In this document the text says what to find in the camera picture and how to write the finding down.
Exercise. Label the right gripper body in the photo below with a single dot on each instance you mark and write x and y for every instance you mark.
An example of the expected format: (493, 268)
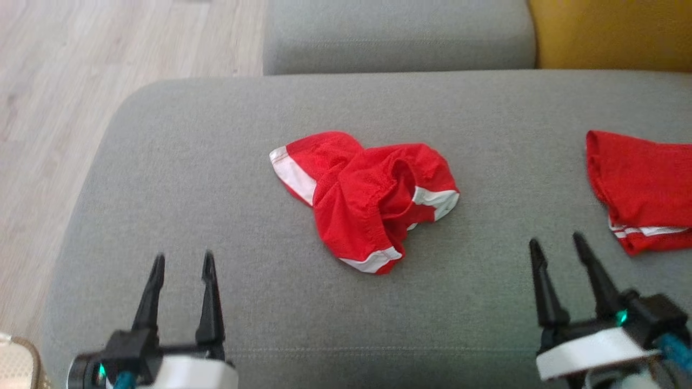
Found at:
(589, 351)

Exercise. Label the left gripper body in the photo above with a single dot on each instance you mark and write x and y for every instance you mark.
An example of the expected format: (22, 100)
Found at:
(194, 373)

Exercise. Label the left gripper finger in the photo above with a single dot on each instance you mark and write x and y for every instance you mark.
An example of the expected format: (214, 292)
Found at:
(211, 313)
(148, 302)

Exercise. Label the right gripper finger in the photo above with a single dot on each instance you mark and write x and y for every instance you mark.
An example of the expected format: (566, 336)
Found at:
(550, 297)
(603, 286)

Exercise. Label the red basketball jersey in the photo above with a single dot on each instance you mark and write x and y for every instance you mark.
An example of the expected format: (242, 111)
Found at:
(643, 183)

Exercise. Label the red shorts with white trim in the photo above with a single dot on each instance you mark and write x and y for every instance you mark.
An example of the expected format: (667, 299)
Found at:
(362, 200)

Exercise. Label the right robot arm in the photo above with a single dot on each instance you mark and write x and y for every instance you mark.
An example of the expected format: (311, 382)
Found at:
(632, 381)

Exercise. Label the beige woven basket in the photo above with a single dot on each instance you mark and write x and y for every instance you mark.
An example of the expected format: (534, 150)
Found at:
(19, 364)

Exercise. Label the grey sofa seat cushion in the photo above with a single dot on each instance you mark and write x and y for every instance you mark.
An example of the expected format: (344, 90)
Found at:
(216, 162)

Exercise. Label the yellow cushion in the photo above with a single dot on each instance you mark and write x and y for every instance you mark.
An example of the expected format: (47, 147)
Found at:
(611, 32)

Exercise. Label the grey sofa back cushion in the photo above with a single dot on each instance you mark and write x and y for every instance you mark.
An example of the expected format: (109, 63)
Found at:
(400, 32)

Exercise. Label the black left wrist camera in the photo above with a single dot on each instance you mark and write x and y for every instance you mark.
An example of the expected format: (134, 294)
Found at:
(130, 348)

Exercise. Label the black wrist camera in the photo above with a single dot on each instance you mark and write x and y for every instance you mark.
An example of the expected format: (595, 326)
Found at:
(130, 348)
(659, 316)

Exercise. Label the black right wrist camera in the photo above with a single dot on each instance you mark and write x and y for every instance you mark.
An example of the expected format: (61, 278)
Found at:
(659, 316)

